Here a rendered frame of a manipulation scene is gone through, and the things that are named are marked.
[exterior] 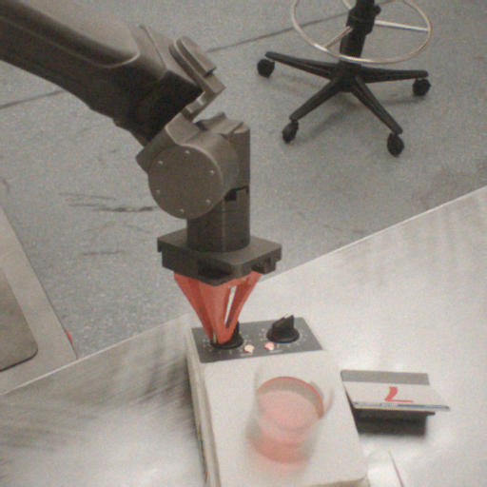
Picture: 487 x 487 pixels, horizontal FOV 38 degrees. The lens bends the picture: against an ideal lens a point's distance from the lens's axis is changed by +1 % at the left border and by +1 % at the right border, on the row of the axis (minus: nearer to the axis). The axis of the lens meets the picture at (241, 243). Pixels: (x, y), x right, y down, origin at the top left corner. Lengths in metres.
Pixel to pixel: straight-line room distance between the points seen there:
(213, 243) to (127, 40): 0.18
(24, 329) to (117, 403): 0.54
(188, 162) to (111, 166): 1.47
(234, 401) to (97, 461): 0.15
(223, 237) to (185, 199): 0.09
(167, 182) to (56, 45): 0.12
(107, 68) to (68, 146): 1.52
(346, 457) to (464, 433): 0.18
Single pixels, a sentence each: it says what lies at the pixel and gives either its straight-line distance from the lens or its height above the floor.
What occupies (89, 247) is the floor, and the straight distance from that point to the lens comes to 1.80.
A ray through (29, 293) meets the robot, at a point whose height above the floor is 0.36.
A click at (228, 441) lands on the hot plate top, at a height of 0.84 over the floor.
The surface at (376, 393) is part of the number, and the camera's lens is 0.72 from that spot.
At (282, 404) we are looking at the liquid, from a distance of 0.57.
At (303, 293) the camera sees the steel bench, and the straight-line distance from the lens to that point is 0.79.
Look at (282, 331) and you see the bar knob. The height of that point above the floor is 0.81.
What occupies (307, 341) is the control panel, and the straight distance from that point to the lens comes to 0.69.
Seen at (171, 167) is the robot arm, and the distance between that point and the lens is 0.53.
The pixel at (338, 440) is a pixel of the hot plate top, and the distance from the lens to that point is 0.61.
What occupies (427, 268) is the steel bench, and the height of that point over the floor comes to 0.75.
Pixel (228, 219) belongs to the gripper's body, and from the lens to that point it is 0.61.
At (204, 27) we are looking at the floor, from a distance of 2.52.
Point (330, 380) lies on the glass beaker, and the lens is 0.55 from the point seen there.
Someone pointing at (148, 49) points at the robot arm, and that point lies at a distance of 0.58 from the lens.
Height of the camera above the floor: 1.38
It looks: 50 degrees down
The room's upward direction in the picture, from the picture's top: 7 degrees clockwise
